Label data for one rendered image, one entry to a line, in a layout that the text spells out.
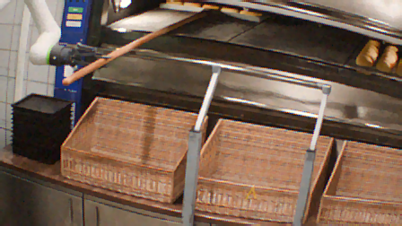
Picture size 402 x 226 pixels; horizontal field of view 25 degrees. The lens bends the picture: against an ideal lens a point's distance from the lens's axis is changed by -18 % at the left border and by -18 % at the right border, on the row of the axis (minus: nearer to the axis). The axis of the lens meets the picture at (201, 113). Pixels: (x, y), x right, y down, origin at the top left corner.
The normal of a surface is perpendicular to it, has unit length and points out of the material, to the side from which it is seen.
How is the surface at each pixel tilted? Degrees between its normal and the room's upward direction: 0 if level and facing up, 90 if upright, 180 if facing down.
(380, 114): 70
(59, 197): 91
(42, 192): 91
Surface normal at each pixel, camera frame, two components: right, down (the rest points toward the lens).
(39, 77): -0.30, 0.23
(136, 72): -0.25, -0.11
